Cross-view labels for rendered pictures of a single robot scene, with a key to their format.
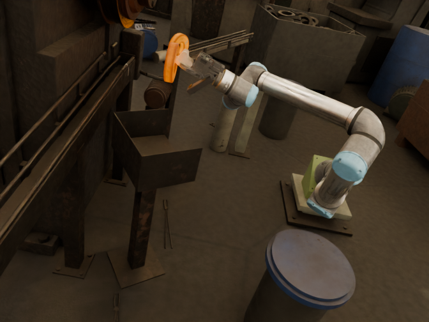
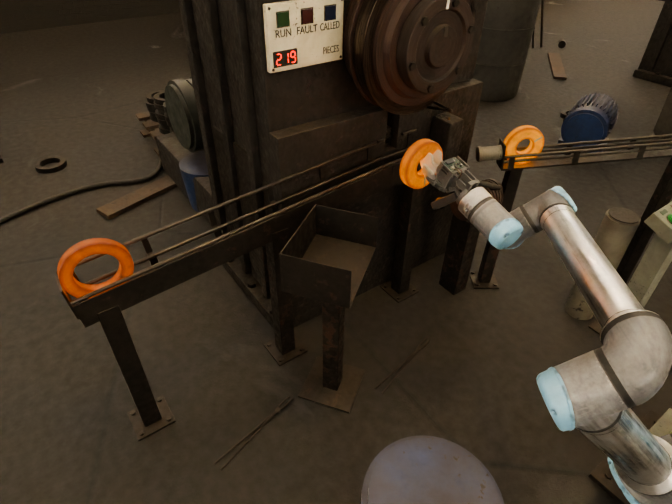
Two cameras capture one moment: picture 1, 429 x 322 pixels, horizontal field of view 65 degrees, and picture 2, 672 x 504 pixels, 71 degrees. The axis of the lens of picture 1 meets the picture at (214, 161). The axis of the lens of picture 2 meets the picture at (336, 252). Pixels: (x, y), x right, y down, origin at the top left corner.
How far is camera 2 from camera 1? 0.85 m
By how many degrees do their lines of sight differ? 47
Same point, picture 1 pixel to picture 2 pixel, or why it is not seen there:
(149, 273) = (334, 401)
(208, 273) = not seen: hidden behind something
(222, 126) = not seen: hidden behind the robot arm
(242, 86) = (487, 216)
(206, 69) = (447, 181)
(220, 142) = (577, 303)
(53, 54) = (279, 136)
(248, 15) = not seen: outside the picture
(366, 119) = (624, 334)
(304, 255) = (431, 485)
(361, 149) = (575, 377)
